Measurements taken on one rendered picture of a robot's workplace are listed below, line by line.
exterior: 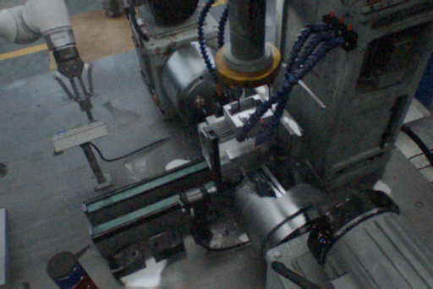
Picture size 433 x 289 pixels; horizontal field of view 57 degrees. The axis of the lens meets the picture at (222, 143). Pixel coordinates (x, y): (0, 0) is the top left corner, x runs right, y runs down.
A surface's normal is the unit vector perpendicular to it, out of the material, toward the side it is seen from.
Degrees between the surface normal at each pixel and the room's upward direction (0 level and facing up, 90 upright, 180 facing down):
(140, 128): 0
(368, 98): 3
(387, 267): 22
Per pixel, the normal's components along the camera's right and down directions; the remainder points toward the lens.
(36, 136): -0.06, -0.67
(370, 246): -0.39, -0.49
